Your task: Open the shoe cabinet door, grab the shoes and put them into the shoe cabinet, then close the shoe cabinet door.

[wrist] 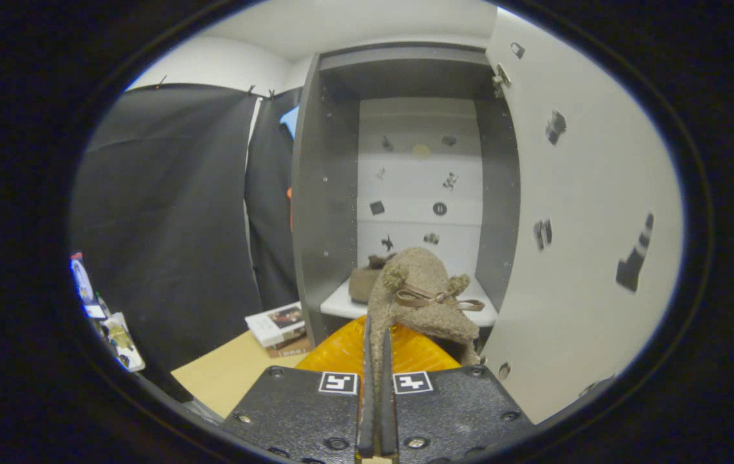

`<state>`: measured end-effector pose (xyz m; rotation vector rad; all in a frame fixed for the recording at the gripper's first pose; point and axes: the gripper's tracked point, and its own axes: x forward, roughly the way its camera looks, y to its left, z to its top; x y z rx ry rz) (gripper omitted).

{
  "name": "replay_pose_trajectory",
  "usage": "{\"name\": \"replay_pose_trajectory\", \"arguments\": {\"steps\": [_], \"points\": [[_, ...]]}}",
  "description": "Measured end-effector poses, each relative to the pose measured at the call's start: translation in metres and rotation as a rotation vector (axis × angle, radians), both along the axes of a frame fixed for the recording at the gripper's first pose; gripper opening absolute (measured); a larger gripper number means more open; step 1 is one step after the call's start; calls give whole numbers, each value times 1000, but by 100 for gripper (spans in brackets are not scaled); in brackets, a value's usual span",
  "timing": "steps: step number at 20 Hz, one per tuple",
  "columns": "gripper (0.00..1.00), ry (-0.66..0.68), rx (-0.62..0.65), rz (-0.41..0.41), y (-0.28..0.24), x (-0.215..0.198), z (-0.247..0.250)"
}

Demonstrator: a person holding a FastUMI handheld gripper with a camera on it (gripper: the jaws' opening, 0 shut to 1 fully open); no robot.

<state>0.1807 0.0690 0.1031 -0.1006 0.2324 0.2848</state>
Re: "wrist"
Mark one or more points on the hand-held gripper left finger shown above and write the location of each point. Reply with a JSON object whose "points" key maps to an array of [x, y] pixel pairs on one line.
{"points": [[365, 412]]}

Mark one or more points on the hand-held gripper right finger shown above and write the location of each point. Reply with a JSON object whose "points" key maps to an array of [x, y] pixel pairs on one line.
{"points": [[389, 412]]}

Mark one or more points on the brown fluffy shoe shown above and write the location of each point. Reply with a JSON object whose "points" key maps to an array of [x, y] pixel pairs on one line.
{"points": [[418, 270], [361, 283]]}

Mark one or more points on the grey shoe cabinet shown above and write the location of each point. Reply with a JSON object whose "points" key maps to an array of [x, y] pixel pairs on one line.
{"points": [[331, 193]]}

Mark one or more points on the light grey shoe cabinet door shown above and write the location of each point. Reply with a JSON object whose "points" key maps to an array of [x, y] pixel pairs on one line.
{"points": [[586, 193]]}

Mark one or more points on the brown book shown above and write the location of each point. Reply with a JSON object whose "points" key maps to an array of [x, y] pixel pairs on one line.
{"points": [[289, 351]]}

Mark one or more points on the yellow packet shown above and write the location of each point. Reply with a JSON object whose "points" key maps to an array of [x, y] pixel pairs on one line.
{"points": [[118, 338]]}

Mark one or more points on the black backdrop cloth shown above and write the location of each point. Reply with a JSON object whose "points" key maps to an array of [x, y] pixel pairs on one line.
{"points": [[167, 212]]}

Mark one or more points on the blue bottle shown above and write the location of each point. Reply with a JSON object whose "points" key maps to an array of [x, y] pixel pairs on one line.
{"points": [[81, 283]]}

